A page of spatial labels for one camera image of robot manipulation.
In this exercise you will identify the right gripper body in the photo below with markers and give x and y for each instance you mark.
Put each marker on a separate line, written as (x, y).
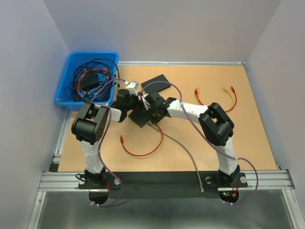
(153, 108)

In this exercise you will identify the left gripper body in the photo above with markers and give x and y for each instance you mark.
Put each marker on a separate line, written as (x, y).
(133, 103)

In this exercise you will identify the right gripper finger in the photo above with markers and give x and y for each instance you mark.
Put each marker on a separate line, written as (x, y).
(155, 118)
(147, 98)

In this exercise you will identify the black network switch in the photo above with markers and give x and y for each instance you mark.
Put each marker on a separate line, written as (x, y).
(156, 84)
(140, 117)

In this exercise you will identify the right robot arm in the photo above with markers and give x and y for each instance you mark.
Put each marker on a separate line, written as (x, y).
(212, 123)

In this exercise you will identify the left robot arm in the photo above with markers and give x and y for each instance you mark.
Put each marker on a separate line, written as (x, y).
(89, 127)

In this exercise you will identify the blue plastic bin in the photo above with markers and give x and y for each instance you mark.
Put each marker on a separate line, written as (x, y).
(86, 77)

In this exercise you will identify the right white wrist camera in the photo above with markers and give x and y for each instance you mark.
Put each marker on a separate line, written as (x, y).
(144, 100)

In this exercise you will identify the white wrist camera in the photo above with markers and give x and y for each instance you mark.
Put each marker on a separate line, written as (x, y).
(132, 87)
(144, 100)

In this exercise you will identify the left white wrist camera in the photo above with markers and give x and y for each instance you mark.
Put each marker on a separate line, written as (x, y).
(132, 87)

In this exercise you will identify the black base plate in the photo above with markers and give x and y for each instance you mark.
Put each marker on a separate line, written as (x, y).
(161, 185)

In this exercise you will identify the aluminium rail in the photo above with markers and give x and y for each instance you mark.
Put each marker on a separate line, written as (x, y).
(268, 180)

